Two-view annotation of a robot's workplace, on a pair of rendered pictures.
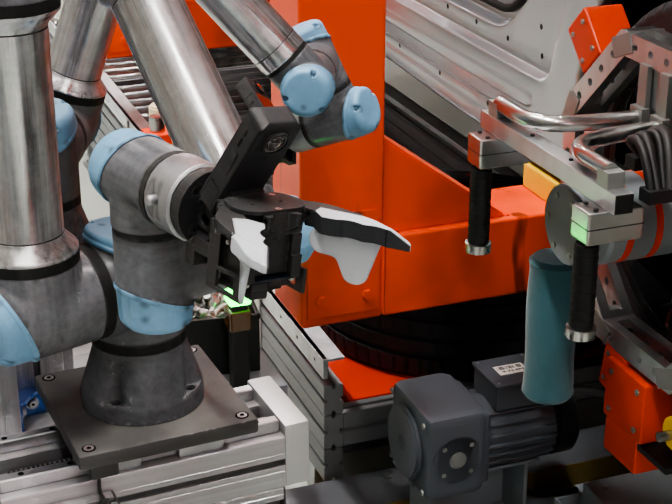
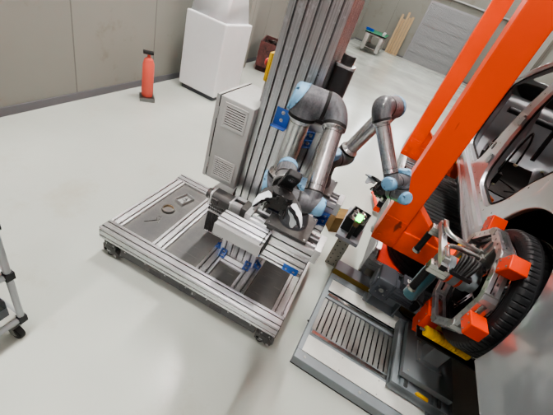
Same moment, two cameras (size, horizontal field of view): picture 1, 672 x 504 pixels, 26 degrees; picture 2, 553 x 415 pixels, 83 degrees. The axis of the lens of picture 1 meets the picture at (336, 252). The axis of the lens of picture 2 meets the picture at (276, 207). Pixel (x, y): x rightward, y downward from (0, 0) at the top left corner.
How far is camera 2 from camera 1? 0.63 m
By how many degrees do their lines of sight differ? 32
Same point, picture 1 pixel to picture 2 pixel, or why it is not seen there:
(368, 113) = (406, 200)
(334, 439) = (366, 264)
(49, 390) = not seen: hidden behind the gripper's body
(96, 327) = not seen: hidden behind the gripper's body
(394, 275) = (401, 241)
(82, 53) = (353, 144)
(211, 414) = (299, 234)
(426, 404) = (383, 273)
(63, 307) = not seen: hidden behind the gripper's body
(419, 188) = (421, 227)
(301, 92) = (386, 183)
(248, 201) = (280, 189)
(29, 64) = (296, 132)
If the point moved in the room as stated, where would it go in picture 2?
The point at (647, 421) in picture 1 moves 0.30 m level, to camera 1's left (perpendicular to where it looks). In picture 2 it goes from (423, 322) to (379, 283)
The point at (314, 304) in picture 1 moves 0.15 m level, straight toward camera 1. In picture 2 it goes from (377, 233) to (366, 240)
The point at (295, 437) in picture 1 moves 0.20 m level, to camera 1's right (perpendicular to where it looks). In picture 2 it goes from (315, 254) to (346, 282)
